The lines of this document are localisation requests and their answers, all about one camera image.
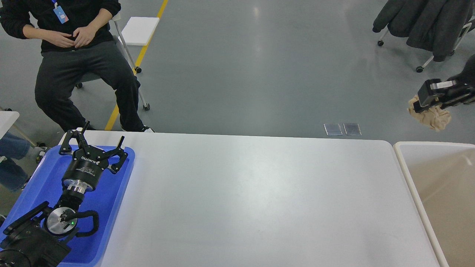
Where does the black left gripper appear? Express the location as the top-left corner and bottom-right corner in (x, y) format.
(59, 121), (129, 192)

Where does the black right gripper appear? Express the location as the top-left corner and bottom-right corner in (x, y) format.
(413, 55), (475, 113)

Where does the brown paper ball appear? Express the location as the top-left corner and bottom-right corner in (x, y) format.
(408, 96), (452, 132)

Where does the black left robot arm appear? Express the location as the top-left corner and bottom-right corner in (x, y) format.
(1, 129), (135, 267)

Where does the person's right hand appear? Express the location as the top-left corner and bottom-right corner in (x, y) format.
(43, 30), (75, 48)

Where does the person's left hand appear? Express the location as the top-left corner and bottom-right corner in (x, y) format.
(73, 25), (98, 48)

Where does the dark jacket on chair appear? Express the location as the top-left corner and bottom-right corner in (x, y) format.
(373, 0), (474, 62)

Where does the beige plastic bin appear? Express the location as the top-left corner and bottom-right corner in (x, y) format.
(394, 141), (475, 267)

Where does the blue jeans leg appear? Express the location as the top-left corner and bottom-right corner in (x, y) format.
(0, 132), (50, 192)

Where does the white side table corner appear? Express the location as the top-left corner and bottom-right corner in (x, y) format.
(0, 111), (19, 138)

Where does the seated person in black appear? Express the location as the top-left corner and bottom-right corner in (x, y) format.
(1, 0), (153, 132)

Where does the right floor plate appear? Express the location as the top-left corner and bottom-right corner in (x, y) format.
(343, 123), (362, 136)

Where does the floor plate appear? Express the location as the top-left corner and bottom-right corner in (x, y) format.
(343, 123), (362, 136)
(324, 123), (343, 136)

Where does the left floor plate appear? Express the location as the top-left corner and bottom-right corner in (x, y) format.
(324, 123), (343, 136)

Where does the blue id badge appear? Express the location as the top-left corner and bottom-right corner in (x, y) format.
(51, 0), (69, 25)

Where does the white rolling chair frame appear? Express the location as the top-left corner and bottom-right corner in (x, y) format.
(377, 19), (475, 73)

